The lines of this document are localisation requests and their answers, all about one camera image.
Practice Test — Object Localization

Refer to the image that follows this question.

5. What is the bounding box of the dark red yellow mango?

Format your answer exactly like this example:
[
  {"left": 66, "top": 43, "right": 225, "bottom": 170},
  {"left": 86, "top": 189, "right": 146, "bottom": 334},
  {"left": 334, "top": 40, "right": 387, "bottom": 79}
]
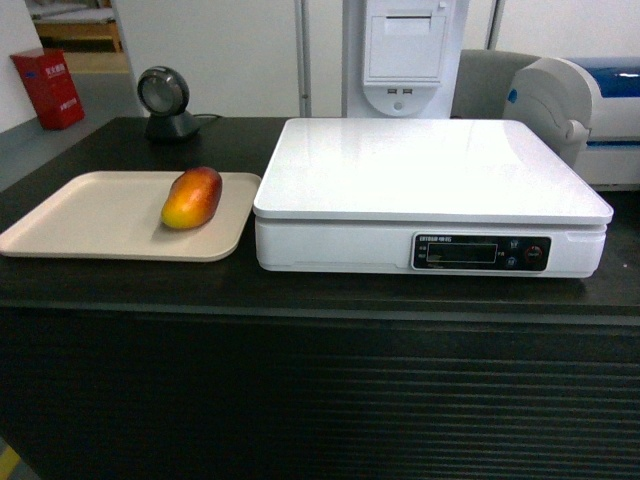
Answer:
[{"left": 160, "top": 167, "right": 223, "bottom": 230}]

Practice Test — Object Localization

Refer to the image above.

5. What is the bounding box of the white checkout scale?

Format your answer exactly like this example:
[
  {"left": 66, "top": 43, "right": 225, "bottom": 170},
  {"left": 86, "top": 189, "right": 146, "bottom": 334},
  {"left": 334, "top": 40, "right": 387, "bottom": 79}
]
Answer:
[{"left": 254, "top": 118, "right": 614, "bottom": 278}]

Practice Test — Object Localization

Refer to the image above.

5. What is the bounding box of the black checkout counter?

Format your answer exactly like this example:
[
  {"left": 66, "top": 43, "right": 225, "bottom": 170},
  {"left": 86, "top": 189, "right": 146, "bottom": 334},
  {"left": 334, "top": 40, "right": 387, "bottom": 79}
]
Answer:
[{"left": 0, "top": 116, "right": 640, "bottom": 480}]

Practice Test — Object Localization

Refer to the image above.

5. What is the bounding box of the white POS terminal stand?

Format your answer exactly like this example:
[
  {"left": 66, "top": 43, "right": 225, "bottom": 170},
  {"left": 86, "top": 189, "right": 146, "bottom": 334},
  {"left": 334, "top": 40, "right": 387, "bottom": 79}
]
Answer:
[{"left": 341, "top": 0, "right": 469, "bottom": 119}]

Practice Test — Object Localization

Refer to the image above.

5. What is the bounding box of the black barcode scanner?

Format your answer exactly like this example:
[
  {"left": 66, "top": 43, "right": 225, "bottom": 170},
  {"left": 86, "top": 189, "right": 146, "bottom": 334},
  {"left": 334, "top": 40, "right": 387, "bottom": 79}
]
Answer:
[{"left": 137, "top": 66, "right": 200, "bottom": 143}]

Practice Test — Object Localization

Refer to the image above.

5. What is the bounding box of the beige plastic tray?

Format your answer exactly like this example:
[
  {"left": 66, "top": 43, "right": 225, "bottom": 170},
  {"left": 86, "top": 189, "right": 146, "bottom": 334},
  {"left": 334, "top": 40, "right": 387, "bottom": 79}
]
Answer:
[{"left": 1, "top": 171, "right": 260, "bottom": 262}]

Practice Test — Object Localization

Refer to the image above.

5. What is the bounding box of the white blue label printer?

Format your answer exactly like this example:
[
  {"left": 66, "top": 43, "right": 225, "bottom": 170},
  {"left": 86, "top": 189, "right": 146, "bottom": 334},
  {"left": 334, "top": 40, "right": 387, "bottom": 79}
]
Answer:
[{"left": 503, "top": 57, "right": 639, "bottom": 191}]

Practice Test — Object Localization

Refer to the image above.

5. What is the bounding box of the wooden pallet shelf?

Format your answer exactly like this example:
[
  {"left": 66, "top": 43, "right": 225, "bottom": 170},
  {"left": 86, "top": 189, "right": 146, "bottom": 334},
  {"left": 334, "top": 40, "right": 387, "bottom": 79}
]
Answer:
[{"left": 26, "top": 0, "right": 123, "bottom": 53}]

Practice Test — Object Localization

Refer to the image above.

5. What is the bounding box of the red fire extinguisher box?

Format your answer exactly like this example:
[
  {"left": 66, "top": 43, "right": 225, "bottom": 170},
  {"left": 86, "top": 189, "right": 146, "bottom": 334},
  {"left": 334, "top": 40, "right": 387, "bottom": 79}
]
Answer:
[{"left": 10, "top": 48, "right": 85, "bottom": 130}]

